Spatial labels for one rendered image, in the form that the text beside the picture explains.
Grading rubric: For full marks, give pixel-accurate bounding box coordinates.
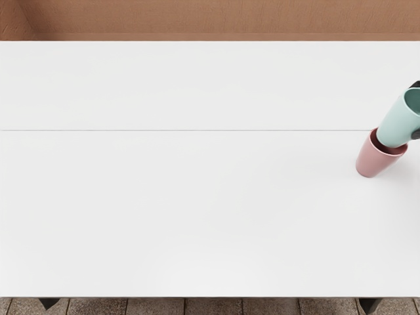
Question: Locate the mint green cup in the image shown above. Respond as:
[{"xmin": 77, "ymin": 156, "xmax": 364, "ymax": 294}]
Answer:
[{"xmin": 375, "ymin": 86, "xmax": 420, "ymax": 148}]

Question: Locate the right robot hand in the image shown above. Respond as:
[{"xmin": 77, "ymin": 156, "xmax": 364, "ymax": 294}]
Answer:
[{"xmin": 408, "ymin": 80, "xmax": 420, "ymax": 141}]

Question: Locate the pink cup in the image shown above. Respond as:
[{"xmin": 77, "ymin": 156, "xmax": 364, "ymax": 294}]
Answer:
[{"xmin": 355, "ymin": 128, "xmax": 409, "ymax": 179}]

